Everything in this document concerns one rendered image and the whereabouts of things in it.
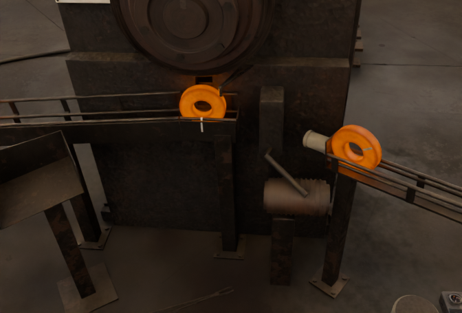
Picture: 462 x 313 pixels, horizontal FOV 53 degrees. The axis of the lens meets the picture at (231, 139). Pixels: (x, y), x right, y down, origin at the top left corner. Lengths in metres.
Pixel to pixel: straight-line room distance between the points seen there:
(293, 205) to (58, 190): 0.77
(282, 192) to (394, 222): 0.82
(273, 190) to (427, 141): 1.36
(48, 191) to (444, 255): 1.59
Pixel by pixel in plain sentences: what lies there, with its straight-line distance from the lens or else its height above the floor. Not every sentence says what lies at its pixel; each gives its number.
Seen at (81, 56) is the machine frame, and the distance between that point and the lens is 1.71.
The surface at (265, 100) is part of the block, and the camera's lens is 1.49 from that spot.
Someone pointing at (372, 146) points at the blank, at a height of 0.76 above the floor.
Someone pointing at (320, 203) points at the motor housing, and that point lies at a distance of 1.58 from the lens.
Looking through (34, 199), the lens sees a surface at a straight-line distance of 1.60.
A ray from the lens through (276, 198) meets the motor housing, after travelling 1.57.
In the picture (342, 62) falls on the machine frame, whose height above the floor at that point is 0.87.
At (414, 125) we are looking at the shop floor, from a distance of 2.83.
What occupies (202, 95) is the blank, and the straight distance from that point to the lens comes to 1.54.
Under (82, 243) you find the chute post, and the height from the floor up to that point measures 0.01.
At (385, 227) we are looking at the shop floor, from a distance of 2.23.
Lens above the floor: 1.65
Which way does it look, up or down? 40 degrees down
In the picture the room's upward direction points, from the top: 3 degrees counter-clockwise
